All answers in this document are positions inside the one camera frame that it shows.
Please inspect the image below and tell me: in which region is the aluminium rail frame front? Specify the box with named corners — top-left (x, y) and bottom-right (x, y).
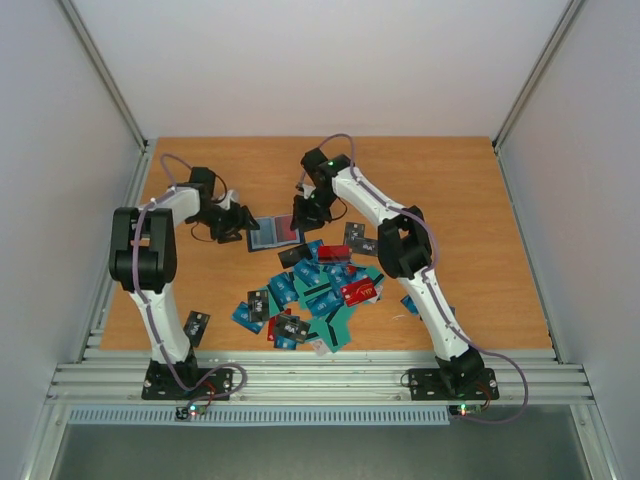
top-left (47, 349), bottom-right (594, 406)

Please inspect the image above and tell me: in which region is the plain black card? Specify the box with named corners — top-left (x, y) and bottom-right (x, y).
top-left (278, 243), bottom-right (313, 269)

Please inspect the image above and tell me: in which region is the dark blue card holder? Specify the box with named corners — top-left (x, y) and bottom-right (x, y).
top-left (247, 214), bottom-right (305, 252)

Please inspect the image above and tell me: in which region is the blue card right upper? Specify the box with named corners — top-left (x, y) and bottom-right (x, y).
top-left (401, 295), bottom-right (419, 316)

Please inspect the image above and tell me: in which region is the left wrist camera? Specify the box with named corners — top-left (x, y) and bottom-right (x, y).
top-left (218, 189), bottom-right (239, 210)

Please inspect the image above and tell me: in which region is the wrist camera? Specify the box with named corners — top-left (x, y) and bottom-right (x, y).
top-left (218, 189), bottom-right (239, 210)
top-left (296, 183), bottom-right (314, 198)

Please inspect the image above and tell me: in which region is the black card under vip card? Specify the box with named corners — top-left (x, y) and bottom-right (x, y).
top-left (343, 222), bottom-right (365, 247)

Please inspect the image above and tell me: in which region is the blue card bottom of pile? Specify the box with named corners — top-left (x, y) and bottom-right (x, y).
top-left (274, 336), bottom-right (298, 350)

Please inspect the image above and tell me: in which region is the teal card with stripe bottom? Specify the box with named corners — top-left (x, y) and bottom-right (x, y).
top-left (308, 306), bottom-right (357, 353)

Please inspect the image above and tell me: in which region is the black vip card centre left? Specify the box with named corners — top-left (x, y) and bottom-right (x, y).
top-left (247, 289), bottom-right (270, 323)

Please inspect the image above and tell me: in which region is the white card with red print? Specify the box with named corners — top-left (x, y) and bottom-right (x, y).
top-left (309, 339), bottom-right (326, 356)

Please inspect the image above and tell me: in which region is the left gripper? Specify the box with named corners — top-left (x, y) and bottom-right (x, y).
top-left (191, 202), bottom-right (261, 243)

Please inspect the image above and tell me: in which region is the black vip card far left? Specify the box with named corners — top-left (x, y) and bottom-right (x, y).
top-left (183, 311), bottom-right (211, 348)

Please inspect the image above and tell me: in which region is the right controller board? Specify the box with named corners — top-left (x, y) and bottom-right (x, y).
top-left (449, 403), bottom-right (486, 417)

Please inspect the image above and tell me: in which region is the blue card top of pile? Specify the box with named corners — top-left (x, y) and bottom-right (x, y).
top-left (307, 240), bottom-right (324, 262)

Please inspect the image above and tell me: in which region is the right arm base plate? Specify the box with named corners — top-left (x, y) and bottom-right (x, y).
top-left (402, 368), bottom-right (500, 401)

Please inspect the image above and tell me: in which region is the large teal card centre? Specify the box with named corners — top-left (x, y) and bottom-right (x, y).
top-left (294, 272), bottom-right (345, 317)

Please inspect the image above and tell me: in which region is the blue card of pile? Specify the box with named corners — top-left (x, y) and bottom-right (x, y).
top-left (307, 240), bottom-right (324, 262)
top-left (274, 336), bottom-right (298, 350)

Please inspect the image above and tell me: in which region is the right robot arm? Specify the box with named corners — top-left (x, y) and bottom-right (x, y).
top-left (291, 148), bottom-right (485, 398)

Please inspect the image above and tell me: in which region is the black vip card on red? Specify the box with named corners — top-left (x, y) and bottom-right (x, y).
top-left (274, 313), bottom-right (310, 343)

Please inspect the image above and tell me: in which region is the black vip card upper right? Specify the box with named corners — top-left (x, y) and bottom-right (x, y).
top-left (350, 238), bottom-right (378, 257)

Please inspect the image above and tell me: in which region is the controller board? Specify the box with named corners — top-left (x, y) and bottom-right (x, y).
top-left (174, 405), bottom-right (208, 421)
top-left (449, 403), bottom-right (486, 417)

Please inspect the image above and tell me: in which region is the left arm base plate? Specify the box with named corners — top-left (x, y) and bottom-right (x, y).
top-left (141, 368), bottom-right (240, 401)

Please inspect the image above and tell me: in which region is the grey slotted cable duct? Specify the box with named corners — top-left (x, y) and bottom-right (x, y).
top-left (68, 405), bottom-right (450, 427)

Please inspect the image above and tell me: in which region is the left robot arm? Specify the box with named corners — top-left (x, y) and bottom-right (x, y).
top-left (108, 167), bottom-right (258, 398)

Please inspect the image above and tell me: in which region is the left controller board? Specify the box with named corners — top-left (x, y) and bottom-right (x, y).
top-left (174, 405), bottom-right (208, 421)

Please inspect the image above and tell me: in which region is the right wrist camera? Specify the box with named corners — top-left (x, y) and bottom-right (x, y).
top-left (296, 183), bottom-right (314, 198)

